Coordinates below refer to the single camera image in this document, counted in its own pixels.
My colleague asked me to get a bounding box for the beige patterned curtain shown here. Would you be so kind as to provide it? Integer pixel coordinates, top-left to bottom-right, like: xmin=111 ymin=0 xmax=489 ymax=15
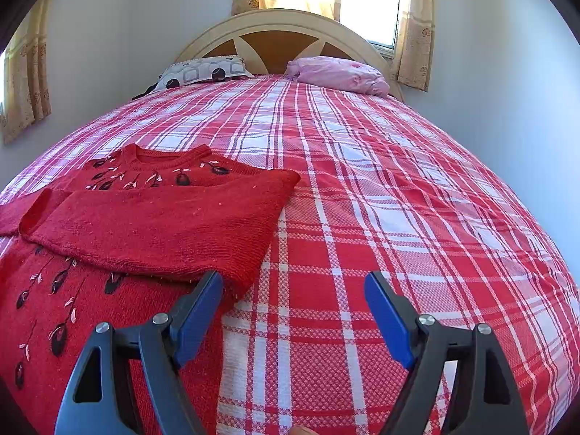
xmin=390 ymin=0 xmax=436 ymax=91
xmin=0 ymin=0 xmax=53 ymax=144

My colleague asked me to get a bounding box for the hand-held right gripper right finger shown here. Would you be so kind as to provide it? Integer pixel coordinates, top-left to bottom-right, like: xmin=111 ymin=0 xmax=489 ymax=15
xmin=364 ymin=270 xmax=530 ymax=435

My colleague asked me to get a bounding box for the pink pillow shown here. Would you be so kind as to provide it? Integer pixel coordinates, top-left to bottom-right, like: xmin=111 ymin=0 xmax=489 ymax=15
xmin=285 ymin=56 xmax=391 ymax=97

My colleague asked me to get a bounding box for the grey circle-patterned pillow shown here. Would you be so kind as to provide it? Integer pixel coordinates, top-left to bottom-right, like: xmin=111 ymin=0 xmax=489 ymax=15
xmin=144 ymin=55 xmax=255 ymax=94

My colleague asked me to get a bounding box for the red plaid bedspread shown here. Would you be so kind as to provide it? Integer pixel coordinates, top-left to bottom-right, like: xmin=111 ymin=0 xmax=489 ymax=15
xmin=0 ymin=75 xmax=580 ymax=435

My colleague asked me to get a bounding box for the cream wooden headboard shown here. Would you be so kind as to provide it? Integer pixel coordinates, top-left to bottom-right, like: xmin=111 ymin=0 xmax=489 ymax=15
xmin=174 ymin=8 xmax=405 ymax=100

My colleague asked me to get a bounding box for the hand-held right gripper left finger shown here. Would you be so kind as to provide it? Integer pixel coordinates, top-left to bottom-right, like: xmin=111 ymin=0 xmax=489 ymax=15
xmin=54 ymin=270 xmax=224 ymax=435

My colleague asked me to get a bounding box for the red knitted sweater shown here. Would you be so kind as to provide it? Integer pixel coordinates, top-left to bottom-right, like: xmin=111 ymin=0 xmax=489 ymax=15
xmin=0 ymin=144 xmax=302 ymax=435

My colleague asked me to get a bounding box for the window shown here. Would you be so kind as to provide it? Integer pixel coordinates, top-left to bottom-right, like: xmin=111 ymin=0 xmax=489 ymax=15
xmin=340 ymin=0 xmax=404 ymax=53

